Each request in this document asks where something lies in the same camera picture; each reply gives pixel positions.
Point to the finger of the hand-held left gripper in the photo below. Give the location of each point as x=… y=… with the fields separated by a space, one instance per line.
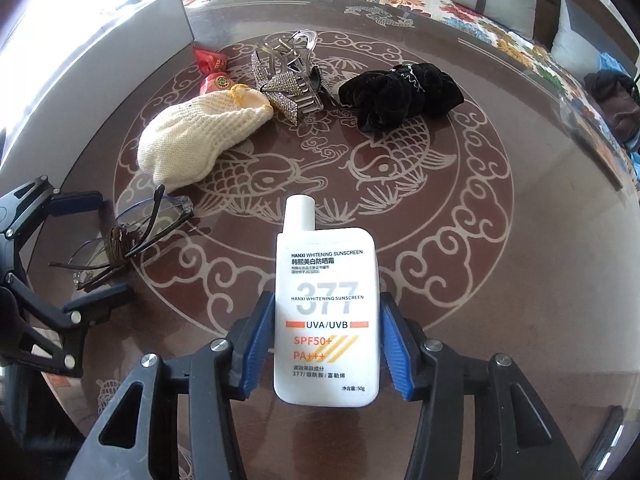
x=75 y=204
x=60 y=310

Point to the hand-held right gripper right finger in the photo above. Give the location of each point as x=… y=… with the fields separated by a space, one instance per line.
x=395 y=345

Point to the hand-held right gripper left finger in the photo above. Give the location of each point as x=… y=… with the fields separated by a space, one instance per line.
x=255 y=340

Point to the white sunscreen bottle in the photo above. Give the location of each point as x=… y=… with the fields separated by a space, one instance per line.
x=325 y=320

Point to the rimless eyeglasses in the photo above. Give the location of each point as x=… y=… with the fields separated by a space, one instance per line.
x=165 y=208

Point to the cream knitted pouch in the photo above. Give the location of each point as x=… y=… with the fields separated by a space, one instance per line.
x=190 y=145

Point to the grey storage box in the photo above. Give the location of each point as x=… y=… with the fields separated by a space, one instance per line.
x=100 y=60

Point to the red wrapped candy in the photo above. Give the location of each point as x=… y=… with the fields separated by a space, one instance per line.
x=212 y=67

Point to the sparkly bow hair clip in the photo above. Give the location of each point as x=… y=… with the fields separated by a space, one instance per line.
x=280 y=95

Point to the black velvet scrunchie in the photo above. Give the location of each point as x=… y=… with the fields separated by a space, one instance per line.
x=390 y=95

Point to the clear hair claw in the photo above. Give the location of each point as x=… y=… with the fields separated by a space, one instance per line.
x=306 y=39

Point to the floral sofa blanket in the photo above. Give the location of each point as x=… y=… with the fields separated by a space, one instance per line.
x=450 y=15

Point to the blue cloth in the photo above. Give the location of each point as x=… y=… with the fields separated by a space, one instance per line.
x=611 y=65

